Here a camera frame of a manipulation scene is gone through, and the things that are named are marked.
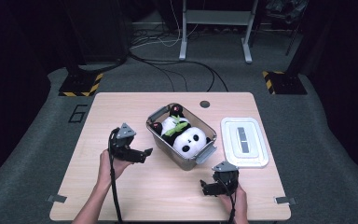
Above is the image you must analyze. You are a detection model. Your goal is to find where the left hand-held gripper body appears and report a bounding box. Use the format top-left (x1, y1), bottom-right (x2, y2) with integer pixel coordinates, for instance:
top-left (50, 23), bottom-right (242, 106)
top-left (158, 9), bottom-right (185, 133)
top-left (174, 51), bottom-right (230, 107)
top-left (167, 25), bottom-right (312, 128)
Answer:
top-left (108, 122), bottom-right (137, 162)

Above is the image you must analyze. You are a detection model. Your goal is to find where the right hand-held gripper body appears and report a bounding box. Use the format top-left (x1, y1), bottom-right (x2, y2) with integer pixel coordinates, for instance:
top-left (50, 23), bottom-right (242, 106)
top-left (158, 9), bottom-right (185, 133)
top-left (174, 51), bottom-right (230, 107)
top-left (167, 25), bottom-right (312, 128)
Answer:
top-left (211, 161), bottom-right (241, 198)

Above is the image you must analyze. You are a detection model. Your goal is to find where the clear plastic storage box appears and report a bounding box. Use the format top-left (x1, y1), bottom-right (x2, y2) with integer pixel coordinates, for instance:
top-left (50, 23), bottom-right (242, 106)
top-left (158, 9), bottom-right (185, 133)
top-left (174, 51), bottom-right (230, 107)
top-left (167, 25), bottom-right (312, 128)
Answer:
top-left (145, 102), bottom-right (218, 172)

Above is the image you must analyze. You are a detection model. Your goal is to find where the white box lid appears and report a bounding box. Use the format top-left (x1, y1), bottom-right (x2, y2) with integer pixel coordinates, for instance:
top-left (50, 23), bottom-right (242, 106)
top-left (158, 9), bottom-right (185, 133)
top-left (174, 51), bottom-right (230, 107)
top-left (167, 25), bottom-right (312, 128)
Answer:
top-left (220, 117), bottom-right (270, 169)

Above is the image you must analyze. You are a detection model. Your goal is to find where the panda plush toy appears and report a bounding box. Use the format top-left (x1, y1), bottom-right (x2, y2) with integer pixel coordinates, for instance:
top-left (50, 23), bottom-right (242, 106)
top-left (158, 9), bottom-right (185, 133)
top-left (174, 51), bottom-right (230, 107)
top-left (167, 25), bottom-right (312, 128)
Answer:
top-left (148, 104), bottom-right (213, 160)

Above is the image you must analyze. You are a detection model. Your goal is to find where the person's left hand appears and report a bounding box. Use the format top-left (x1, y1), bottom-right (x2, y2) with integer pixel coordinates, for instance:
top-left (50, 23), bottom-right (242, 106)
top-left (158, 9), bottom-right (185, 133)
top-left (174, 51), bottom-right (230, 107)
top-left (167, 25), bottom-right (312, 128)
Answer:
top-left (97, 148), bottom-right (135, 189)

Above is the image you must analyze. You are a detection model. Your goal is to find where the person's right hand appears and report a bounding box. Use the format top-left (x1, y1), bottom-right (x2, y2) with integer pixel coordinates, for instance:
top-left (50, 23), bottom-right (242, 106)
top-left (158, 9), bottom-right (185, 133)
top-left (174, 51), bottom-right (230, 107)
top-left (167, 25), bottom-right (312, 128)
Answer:
top-left (218, 184), bottom-right (249, 224)

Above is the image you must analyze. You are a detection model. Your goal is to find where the grey tape piece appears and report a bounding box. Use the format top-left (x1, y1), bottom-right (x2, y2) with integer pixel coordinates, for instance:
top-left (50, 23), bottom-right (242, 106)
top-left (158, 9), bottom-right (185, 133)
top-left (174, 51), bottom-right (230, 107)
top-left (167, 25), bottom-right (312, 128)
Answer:
top-left (47, 193), bottom-right (68, 204)
top-left (274, 195), bottom-right (297, 205)

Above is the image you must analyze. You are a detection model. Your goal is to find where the black striped stand base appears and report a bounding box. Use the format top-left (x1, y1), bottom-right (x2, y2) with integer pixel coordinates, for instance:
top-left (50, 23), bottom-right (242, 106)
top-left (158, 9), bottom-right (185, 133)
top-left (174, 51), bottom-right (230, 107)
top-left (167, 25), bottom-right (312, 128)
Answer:
top-left (262, 70), bottom-right (309, 96)
top-left (58, 72), bottom-right (104, 98)

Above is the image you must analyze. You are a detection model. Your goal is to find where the large black box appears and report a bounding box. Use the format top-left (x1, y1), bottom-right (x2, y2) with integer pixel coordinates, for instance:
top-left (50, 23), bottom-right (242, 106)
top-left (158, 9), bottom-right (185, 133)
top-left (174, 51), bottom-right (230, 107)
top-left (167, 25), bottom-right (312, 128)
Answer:
top-left (60, 0), bottom-right (132, 64)

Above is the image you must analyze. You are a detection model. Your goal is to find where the dark equipment pile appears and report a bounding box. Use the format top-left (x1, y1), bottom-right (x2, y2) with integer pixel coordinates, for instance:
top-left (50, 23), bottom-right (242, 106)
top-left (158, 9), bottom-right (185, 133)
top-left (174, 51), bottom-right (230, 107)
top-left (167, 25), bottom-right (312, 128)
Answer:
top-left (265, 0), bottom-right (310, 25)

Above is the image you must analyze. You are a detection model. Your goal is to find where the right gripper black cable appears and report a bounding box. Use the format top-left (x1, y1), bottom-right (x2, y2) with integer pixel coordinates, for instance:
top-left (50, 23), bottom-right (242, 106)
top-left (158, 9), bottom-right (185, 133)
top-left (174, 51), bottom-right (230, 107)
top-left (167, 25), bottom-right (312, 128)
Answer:
top-left (226, 179), bottom-right (238, 224)

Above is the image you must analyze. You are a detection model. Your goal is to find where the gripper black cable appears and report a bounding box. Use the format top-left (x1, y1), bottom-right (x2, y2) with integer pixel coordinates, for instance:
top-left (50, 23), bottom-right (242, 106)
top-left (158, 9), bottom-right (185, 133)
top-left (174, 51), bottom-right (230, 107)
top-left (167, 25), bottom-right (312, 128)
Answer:
top-left (107, 128), bottom-right (124, 224)
top-left (226, 179), bottom-right (238, 224)

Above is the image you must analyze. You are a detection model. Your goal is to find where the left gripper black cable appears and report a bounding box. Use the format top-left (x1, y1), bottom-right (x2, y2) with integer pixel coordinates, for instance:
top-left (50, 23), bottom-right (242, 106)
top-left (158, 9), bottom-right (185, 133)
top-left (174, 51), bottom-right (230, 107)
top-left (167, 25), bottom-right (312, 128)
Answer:
top-left (107, 128), bottom-right (124, 224)

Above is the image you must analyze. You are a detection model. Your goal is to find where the thin black floor cable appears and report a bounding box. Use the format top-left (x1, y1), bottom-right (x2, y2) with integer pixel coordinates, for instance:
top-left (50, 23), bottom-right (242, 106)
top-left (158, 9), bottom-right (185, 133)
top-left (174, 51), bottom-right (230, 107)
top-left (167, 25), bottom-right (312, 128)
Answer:
top-left (145, 63), bottom-right (189, 93)

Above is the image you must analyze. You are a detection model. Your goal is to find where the thick black floor cable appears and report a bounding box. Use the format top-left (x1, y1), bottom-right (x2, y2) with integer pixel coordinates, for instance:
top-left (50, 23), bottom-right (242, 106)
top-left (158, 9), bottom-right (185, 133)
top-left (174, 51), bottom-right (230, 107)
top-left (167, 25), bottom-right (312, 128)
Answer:
top-left (128, 51), bottom-right (229, 93)

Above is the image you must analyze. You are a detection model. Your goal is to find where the white floor cable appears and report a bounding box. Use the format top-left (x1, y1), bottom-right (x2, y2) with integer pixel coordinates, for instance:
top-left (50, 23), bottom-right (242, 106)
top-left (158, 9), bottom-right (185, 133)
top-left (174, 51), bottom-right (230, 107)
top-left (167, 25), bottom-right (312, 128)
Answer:
top-left (130, 0), bottom-right (200, 49)

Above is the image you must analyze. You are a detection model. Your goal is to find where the white metal stand frame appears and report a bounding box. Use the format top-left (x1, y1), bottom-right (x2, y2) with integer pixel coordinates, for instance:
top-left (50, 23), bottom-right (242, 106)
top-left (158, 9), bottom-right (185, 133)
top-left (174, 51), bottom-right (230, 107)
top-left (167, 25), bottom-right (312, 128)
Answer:
top-left (178, 0), bottom-right (259, 65)

